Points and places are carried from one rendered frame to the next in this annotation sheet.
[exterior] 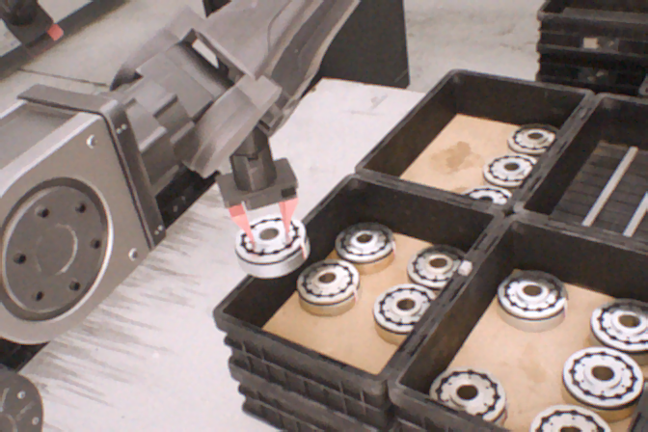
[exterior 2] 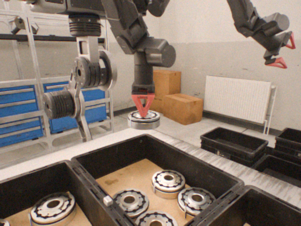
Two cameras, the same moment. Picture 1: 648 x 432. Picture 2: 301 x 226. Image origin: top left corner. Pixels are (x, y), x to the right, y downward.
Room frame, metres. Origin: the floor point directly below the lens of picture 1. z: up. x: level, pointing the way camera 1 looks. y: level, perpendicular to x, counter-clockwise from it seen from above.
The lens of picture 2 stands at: (1.06, -0.52, 1.25)
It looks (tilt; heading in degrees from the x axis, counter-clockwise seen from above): 19 degrees down; 101
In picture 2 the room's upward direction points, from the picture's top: straight up
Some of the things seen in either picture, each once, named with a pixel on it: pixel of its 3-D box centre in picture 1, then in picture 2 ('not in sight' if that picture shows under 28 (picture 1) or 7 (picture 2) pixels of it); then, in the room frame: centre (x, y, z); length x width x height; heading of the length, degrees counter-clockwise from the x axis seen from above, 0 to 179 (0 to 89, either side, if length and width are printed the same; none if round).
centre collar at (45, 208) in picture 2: (467, 392); (53, 204); (0.74, -0.15, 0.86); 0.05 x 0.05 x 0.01
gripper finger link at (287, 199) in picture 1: (271, 207); (143, 100); (0.93, 0.07, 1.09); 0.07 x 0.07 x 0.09; 10
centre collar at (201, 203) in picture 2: (364, 239); (197, 198); (1.10, -0.06, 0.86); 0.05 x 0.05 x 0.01
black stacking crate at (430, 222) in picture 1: (366, 291); (149, 188); (0.97, -0.04, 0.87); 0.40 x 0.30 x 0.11; 141
